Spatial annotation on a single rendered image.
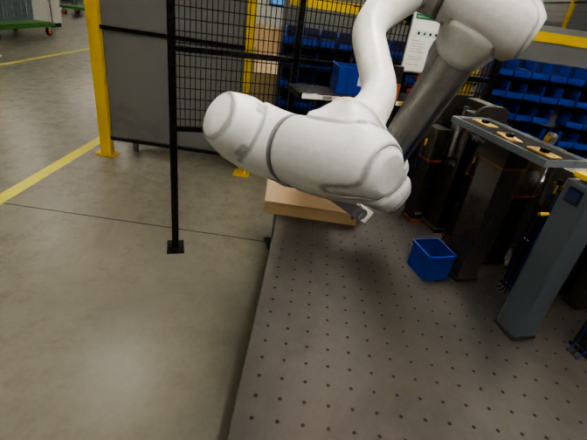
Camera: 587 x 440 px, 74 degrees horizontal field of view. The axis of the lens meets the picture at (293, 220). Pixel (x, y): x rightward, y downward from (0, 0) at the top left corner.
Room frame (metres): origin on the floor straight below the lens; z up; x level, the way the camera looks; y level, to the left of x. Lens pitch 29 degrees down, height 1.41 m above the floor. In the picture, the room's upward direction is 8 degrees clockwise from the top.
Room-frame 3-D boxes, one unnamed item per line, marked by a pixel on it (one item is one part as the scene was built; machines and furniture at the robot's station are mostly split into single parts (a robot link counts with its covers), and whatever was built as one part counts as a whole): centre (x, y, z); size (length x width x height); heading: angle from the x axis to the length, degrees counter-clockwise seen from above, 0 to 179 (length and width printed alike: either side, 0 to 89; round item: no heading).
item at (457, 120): (1.09, -0.56, 1.16); 0.37 x 0.14 x 0.02; 19
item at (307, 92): (2.21, -0.32, 1.01); 0.90 x 0.22 x 0.03; 109
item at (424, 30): (2.42, -0.57, 1.30); 0.23 x 0.02 x 0.31; 109
